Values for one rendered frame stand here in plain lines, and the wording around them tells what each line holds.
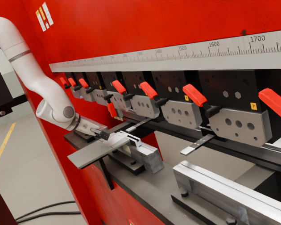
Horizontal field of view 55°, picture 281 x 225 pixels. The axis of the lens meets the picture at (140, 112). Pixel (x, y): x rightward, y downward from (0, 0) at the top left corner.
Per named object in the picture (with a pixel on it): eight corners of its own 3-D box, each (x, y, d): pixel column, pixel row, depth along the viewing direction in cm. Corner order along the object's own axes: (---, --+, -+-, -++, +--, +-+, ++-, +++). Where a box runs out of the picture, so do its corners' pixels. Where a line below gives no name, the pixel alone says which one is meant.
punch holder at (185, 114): (165, 122, 83) (149, 71, 78) (185, 110, 87) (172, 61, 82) (198, 131, 70) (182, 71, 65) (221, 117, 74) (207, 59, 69)
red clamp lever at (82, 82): (77, 79, 130) (87, 92, 125) (84, 76, 131) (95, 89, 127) (77, 81, 131) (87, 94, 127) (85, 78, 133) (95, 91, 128)
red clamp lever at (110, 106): (110, 118, 113) (102, 96, 110) (118, 114, 114) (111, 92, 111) (112, 118, 111) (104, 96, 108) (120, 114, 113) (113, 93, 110)
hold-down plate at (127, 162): (109, 157, 143) (106, 152, 142) (117, 152, 145) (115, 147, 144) (136, 176, 117) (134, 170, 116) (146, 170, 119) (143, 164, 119)
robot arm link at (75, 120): (77, 111, 112) (83, 114, 114) (68, 110, 119) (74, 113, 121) (68, 129, 110) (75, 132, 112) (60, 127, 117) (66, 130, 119)
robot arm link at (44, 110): (77, 110, 112) (67, 111, 119) (49, 95, 105) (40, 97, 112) (70, 128, 110) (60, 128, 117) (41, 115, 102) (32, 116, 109)
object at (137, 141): (117, 138, 139) (116, 133, 138) (122, 135, 140) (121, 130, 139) (136, 147, 122) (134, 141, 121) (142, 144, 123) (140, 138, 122)
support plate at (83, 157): (67, 157, 130) (67, 156, 129) (114, 133, 141) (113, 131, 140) (78, 169, 114) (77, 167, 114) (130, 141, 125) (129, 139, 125)
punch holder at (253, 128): (212, 135, 66) (196, 71, 61) (235, 120, 69) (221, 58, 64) (267, 150, 53) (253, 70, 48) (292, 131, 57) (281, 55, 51)
